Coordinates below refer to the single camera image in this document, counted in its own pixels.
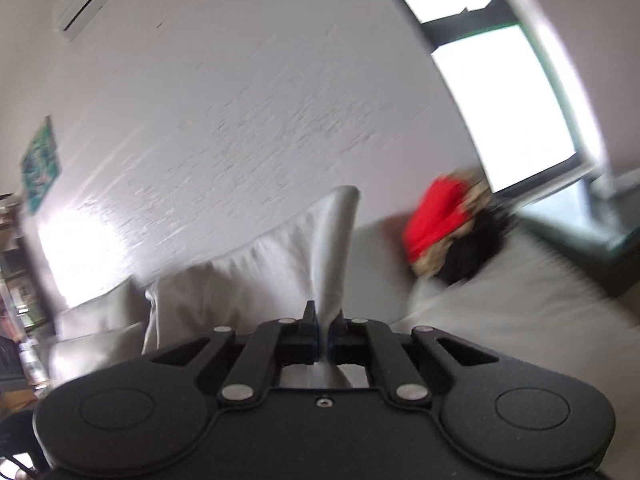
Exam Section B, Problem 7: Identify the grey sofa cushion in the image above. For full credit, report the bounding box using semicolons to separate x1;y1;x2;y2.
49;277;147;386

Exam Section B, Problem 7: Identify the cluttered shelf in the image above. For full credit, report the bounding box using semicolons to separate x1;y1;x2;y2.
0;191;52;393

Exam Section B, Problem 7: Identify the white printed t-shirt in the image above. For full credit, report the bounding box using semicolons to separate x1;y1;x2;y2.
141;185;362;392

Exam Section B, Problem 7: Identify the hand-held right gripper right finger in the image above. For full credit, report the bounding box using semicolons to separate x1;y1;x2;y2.
325;310;502;407

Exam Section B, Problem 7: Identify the green wall poster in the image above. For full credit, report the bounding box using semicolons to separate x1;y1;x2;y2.
19;114;63;217

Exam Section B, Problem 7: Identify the window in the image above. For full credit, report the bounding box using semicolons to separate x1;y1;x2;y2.
372;0;610;197

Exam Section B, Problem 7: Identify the glass side table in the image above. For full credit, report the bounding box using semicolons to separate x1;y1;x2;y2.
517;169;640;298

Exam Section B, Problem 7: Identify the red and black clothing pile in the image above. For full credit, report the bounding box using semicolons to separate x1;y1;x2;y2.
411;167;495;279

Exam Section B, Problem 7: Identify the grey sofa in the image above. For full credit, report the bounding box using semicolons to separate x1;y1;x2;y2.
47;210;640;466

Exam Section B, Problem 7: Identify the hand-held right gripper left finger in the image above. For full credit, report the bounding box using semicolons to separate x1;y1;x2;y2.
149;300;321;407

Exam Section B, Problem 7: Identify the red cloth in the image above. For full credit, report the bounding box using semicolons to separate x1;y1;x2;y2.
403;176;475;264

